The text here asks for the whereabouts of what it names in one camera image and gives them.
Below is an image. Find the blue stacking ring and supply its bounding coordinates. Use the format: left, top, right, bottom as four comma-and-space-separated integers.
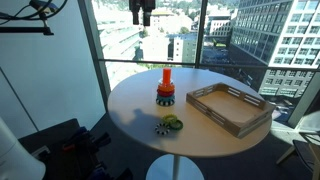
155, 94, 176, 102

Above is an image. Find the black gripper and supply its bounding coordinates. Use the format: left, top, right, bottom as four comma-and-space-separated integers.
128, 0, 157, 27

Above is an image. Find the small black white striped ring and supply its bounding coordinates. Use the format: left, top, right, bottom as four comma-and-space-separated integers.
154, 122, 171, 136

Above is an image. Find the orange stacking toy rod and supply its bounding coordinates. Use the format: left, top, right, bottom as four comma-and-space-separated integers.
162, 67, 173, 83

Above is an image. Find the black stereo camera on stand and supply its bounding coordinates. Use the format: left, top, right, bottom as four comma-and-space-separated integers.
28, 0, 61, 14

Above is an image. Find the dark window handrail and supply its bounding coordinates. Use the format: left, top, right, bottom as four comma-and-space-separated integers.
99, 58, 320, 73

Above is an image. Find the thin window mullion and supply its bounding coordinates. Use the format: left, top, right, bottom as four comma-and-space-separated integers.
194, 0, 210, 69

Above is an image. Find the white table pedestal base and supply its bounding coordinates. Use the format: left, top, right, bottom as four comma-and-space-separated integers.
145, 153, 205, 180

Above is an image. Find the large black white striped ring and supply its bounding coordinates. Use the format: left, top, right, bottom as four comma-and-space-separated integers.
155, 97, 177, 108

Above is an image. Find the wide window frame post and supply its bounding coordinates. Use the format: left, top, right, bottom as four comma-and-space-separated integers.
77, 0, 112, 111

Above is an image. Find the pile of blue black clamps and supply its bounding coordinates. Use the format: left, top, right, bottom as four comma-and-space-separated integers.
39, 125, 134, 180

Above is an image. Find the black cable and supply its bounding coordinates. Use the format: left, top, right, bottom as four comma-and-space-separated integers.
0, 0, 69, 22

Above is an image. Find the green ring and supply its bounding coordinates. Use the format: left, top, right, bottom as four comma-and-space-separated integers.
168, 118, 185, 131

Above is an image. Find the black chair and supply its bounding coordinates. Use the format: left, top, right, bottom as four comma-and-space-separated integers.
275, 109, 320, 180

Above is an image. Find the yellow-green ring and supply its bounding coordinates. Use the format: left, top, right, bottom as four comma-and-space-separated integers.
161, 113, 179, 125

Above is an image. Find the wooden slatted tray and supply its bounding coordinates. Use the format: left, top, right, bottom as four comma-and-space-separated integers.
185, 82, 277, 140

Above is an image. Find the red stacking ring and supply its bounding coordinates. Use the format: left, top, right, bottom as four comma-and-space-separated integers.
156, 89, 176, 99

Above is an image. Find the black camera stand bar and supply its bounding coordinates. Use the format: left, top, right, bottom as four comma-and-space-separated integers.
0, 11, 55, 37

